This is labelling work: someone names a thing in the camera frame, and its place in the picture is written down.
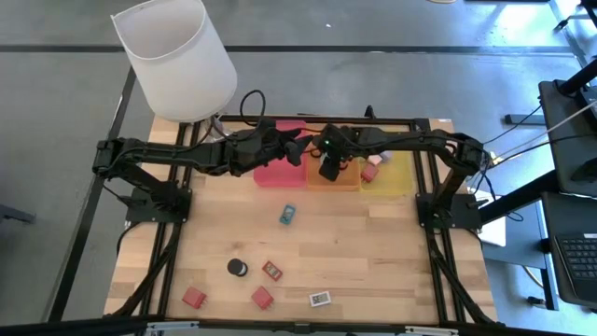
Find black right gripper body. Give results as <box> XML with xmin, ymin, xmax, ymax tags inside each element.
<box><xmin>315</xmin><ymin>122</ymin><xmax>375</xmax><ymax>163</ymax></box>

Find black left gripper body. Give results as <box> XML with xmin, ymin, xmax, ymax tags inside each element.
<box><xmin>227</xmin><ymin>120</ymin><xmax>286</xmax><ymax>177</ymax></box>

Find small red usb charger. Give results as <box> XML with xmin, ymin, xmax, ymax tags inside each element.
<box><xmin>360</xmin><ymin>163</ymin><xmax>381</xmax><ymax>184</ymax></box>

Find teal digital thermometer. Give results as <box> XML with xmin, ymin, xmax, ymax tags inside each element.
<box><xmin>279</xmin><ymin>203</ymin><xmax>297</xmax><ymax>226</ymax></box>

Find red digital thermometer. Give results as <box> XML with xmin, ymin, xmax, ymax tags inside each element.
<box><xmin>261</xmin><ymin>260</ymin><xmax>284</xmax><ymax>282</ymax></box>

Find black spool white thread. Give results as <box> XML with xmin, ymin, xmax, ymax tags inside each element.
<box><xmin>227</xmin><ymin>258</ymin><xmax>249</xmax><ymax>277</ymax></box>

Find white digital thermometer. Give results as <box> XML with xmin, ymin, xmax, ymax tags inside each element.
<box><xmin>309</xmin><ymin>290</ymin><xmax>332</xmax><ymax>308</ymax></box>

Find red wall charger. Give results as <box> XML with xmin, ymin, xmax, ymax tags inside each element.
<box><xmin>251</xmin><ymin>286</ymin><xmax>275</xmax><ymax>311</ymax></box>
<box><xmin>181</xmin><ymin>287</ymin><xmax>208</xmax><ymax>310</ymax></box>

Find black office desk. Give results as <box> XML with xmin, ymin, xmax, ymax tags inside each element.
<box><xmin>538</xmin><ymin>78</ymin><xmax>597</xmax><ymax>197</ymax></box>

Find orange translucent plastic bin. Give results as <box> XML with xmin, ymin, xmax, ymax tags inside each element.
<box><xmin>306</xmin><ymin>121</ymin><xmax>364</xmax><ymax>191</ymax></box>

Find pink translucent plastic bin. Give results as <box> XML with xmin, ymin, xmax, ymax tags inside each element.
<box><xmin>254</xmin><ymin>119</ymin><xmax>309</xmax><ymax>189</ymax></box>

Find yellow translucent plastic bin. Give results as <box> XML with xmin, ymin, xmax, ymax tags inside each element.
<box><xmin>361</xmin><ymin>123</ymin><xmax>416</xmax><ymax>197</ymax></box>

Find white shade silver table lamp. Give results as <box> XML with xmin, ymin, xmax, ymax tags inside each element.
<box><xmin>110</xmin><ymin>0</ymin><xmax>239</xmax><ymax>144</ymax></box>

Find white flat box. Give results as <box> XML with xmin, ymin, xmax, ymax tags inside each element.
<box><xmin>475</xmin><ymin>189</ymin><xmax>507</xmax><ymax>247</ymax></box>

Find dark desk foot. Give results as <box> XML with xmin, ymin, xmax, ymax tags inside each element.
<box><xmin>503</xmin><ymin>113</ymin><xmax>547</xmax><ymax>126</ymax></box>

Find grey desk base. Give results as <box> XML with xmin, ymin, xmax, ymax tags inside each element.
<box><xmin>482</xmin><ymin>200</ymin><xmax>559</xmax><ymax>312</ymax></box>

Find black keyboard desk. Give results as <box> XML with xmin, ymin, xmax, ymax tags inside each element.
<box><xmin>540</xmin><ymin>190</ymin><xmax>597</xmax><ymax>309</ymax></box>

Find black computer mouse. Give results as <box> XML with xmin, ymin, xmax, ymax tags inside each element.
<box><xmin>571</xmin><ymin>157</ymin><xmax>597</xmax><ymax>183</ymax></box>

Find black floor stand foot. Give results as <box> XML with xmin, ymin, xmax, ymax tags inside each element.
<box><xmin>0</xmin><ymin>203</ymin><xmax>36</xmax><ymax>225</ymax></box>

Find black beam with silver brackets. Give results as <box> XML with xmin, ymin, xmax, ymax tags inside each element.
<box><xmin>0</xmin><ymin>315</ymin><xmax>597</xmax><ymax>336</ymax></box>

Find black computer keyboard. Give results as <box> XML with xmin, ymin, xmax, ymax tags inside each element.
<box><xmin>554</xmin><ymin>231</ymin><xmax>597</xmax><ymax>293</ymax></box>

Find black chair base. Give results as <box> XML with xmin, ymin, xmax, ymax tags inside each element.
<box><xmin>552</xmin><ymin>0</ymin><xmax>597</xmax><ymax>34</ymax></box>

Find black aluminium table frame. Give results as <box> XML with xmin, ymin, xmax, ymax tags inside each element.
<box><xmin>104</xmin><ymin>114</ymin><xmax>500</xmax><ymax>328</ymax></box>

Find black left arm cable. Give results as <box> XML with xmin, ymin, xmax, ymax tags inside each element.
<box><xmin>239</xmin><ymin>89</ymin><xmax>267</xmax><ymax>128</ymax></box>

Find white cable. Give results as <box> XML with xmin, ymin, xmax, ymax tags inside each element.
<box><xmin>507</xmin><ymin>100</ymin><xmax>597</xmax><ymax>155</ymax></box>

